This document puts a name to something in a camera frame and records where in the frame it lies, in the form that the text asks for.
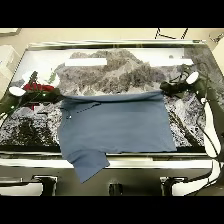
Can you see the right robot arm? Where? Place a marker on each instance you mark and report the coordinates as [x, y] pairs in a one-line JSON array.
[[212, 133]]

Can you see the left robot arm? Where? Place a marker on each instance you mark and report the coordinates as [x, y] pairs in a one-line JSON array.
[[31, 97]]

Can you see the red garment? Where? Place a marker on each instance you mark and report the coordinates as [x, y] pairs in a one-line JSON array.
[[39, 87]]

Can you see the blue T-shirt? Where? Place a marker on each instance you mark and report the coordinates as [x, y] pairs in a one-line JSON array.
[[116, 123]]

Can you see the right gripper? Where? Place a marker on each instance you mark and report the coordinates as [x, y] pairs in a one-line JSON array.
[[170, 88]]

